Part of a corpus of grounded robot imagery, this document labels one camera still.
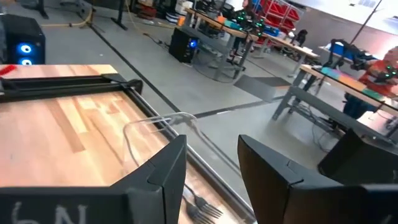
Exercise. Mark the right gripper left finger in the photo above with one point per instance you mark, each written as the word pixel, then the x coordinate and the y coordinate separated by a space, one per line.
pixel 168 168

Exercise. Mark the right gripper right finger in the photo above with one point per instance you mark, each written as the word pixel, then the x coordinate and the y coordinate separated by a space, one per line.
pixel 267 180

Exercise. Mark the black fork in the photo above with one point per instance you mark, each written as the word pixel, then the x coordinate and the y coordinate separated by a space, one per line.
pixel 205 205
pixel 194 214

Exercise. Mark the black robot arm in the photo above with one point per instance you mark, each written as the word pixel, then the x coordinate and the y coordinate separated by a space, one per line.
pixel 357 56

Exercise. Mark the clear plastic bin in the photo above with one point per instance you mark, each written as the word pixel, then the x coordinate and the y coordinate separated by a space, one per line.
pixel 130 149

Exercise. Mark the wooden-top workbench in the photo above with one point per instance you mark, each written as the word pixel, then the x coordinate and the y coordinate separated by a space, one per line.
pixel 236 32
pixel 311 102

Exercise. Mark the black box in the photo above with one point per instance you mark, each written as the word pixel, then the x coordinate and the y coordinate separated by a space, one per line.
pixel 357 158

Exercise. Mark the black floor mat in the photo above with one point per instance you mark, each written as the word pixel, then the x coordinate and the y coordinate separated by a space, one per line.
pixel 264 87

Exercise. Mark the person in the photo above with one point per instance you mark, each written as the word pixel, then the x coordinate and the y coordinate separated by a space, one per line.
pixel 248 6
pixel 376 77

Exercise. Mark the red parts-bin rack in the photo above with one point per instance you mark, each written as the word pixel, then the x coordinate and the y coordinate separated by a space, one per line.
pixel 280 12

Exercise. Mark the black computer tower blue lights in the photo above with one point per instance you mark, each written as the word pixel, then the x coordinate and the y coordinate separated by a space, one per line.
pixel 25 31

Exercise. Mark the black frame clamp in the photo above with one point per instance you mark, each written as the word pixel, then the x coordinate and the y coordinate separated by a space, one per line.
pixel 136 86

